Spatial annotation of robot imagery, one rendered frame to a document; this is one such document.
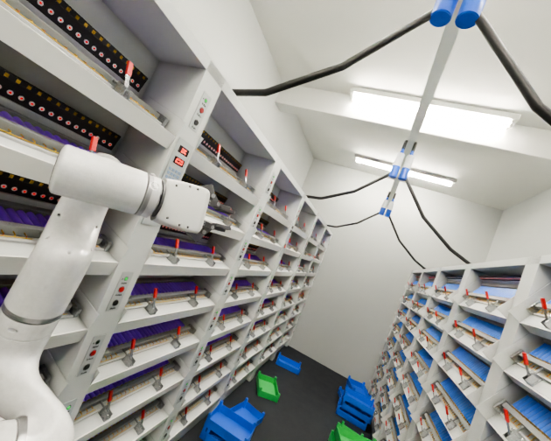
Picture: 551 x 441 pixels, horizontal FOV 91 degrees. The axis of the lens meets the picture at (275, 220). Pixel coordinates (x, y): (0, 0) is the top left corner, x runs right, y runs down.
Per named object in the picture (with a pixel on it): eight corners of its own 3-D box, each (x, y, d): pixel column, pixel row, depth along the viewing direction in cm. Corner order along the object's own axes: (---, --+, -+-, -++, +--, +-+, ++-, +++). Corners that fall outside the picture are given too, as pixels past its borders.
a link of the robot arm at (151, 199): (141, 172, 56) (156, 178, 57) (129, 214, 54) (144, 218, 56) (153, 167, 49) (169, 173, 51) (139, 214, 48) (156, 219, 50)
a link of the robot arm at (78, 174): (129, 205, 56) (135, 220, 49) (49, 183, 48) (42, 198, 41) (143, 167, 55) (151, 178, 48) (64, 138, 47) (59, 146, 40)
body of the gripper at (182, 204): (153, 174, 57) (201, 192, 64) (139, 221, 55) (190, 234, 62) (164, 170, 51) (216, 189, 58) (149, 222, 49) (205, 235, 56)
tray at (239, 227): (240, 241, 144) (255, 220, 144) (161, 217, 87) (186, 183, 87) (215, 219, 151) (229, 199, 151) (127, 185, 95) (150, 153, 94)
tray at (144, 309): (210, 311, 141) (226, 290, 141) (108, 334, 85) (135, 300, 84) (186, 286, 149) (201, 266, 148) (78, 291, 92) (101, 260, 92)
